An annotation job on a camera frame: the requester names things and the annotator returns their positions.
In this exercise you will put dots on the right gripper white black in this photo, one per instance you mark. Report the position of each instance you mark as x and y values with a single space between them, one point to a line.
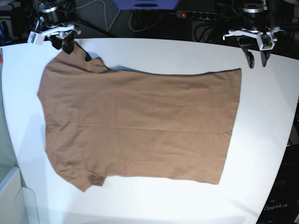
66 33

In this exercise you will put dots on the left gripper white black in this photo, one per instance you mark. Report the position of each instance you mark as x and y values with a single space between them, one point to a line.
247 38

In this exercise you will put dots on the brown t-shirt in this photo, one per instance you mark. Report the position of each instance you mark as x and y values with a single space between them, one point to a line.
101 122

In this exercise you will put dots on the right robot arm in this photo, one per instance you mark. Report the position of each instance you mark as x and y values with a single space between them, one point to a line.
55 24

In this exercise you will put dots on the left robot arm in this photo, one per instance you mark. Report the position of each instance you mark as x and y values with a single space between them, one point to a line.
253 15

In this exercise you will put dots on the white power strip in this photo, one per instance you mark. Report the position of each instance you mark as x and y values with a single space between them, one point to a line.
199 15

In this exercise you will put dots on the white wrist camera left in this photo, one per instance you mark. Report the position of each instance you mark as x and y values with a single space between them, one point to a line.
267 43

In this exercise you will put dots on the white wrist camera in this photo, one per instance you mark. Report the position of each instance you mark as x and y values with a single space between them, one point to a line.
35 38
267 43

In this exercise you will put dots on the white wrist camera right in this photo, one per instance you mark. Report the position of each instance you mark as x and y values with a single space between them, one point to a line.
35 38

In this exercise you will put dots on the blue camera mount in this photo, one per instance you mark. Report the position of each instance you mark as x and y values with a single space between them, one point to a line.
146 4

